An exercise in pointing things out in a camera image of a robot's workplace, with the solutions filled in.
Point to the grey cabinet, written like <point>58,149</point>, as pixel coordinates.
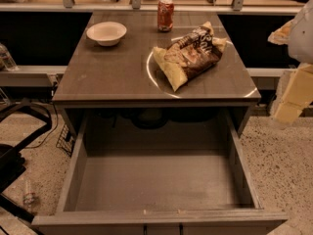
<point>129,74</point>

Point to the white bowl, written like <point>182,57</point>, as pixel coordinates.
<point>106,33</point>

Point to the brown chip bag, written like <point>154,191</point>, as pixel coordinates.
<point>191,55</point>

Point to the plastic bottle on floor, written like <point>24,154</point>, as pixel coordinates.
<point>29,196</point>

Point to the black chair frame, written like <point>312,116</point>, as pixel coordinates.
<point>11,160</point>

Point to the open grey top drawer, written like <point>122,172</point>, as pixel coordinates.
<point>182,179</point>

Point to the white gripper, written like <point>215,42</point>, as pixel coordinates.
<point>302,39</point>

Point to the black wire basket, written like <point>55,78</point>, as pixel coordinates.
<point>65,141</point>

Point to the red soda can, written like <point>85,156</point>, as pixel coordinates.
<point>165,10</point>

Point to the clear plastic bottle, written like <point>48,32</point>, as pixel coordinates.
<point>7,59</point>

